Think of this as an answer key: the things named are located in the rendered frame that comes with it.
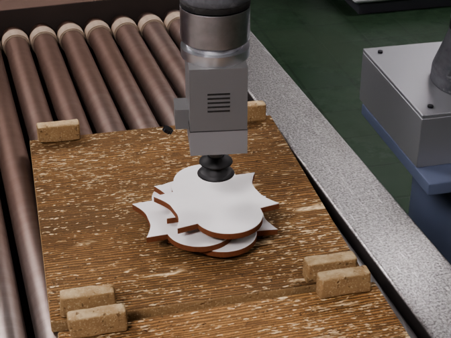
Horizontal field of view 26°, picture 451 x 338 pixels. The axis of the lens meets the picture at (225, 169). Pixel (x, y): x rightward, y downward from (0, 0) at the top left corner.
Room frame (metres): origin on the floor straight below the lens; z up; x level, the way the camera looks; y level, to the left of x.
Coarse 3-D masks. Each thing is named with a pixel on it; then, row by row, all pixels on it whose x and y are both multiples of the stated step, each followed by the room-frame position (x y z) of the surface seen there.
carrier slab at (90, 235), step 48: (48, 144) 1.19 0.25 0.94; (96, 144) 1.19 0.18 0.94; (144, 144) 1.19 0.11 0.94; (48, 192) 1.06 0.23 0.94; (96, 192) 1.06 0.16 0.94; (144, 192) 1.06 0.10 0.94; (288, 192) 1.06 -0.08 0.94; (48, 240) 0.95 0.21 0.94; (96, 240) 0.95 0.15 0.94; (144, 240) 0.95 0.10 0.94; (288, 240) 0.95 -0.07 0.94; (336, 240) 0.95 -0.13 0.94; (48, 288) 0.86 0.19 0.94; (144, 288) 0.86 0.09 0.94; (192, 288) 0.86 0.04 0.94; (240, 288) 0.86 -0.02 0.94; (288, 288) 0.86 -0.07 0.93
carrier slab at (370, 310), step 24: (192, 312) 0.82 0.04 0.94; (216, 312) 0.82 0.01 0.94; (240, 312) 0.82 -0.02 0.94; (264, 312) 0.82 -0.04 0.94; (288, 312) 0.82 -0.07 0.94; (312, 312) 0.82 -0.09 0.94; (336, 312) 0.82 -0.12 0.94; (360, 312) 0.82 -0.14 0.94; (384, 312) 0.82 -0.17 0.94; (96, 336) 0.78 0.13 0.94; (120, 336) 0.78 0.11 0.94; (144, 336) 0.78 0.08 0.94; (168, 336) 0.78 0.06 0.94; (192, 336) 0.78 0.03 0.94; (216, 336) 0.78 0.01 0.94; (240, 336) 0.78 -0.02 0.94; (264, 336) 0.78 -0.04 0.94; (288, 336) 0.78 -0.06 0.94; (312, 336) 0.78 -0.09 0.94; (336, 336) 0.78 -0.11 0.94; (360, 336) 0.78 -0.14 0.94; (384, 336) 0.78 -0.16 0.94; (408, 336) 0.78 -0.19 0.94
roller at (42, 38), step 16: (32, 32) 1.65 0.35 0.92; (48, 32) 1.64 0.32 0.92; (32, 48) 1.63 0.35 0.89; (48, 48) 1.56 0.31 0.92; (48, 64) 1.50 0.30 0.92; (64, 64) 1.52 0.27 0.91; (48, 80) 1.45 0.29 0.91; (64, 80) 1.43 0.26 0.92; (64, 96) 1.38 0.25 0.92; (64, 112) 1.33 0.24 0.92; (80, 112) 1.33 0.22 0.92; (80, 128) 1.27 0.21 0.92
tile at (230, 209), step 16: (192, 176) 1.03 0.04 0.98; (240, 176) 1.03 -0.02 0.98; (176, 192) 0.99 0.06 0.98; (192, 192) 0.99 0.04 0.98; (208, 192) 0.99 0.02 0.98; (224, 192) 0.99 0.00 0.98; (240, 192) 0.99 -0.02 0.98; (256, 192) 0.99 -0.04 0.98; (176, 208) 0.96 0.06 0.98; (192, 208) 0.96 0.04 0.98; (208, 208) 0.96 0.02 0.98; (224, 208) 0.96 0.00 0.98; (240, 208) 0.96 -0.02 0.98; (256, 208) 0.96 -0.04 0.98; (272, 208) 0.97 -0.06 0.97; (192, 224) 0.93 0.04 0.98; (208, 224) 0.93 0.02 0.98; (224, 224) 0.93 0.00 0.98; (240, 224) 0.93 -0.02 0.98; (256, 224) 0.93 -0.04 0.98
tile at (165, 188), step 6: (186, 168) 1.07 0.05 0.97; (192, 168) 1.07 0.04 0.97; (198, 168) 1.07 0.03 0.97; (180, 174) 1.05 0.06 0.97; (234, 174) 1.05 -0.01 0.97; (240, 174) 1.05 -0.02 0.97; (246, 174) 1.05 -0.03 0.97; (252, 174) 1.05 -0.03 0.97; (252, 180) 1.04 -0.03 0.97; (156, 186) 1.02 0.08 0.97; (162, 186) 1.02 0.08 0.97; (168, 186) 1.02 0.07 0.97; (162, 192) 1.01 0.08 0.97; (168, 192) 1.01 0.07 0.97; (168, 216) 0.95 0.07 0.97; (168, 222) 0.95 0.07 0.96; (174, 222) 0.95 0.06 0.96
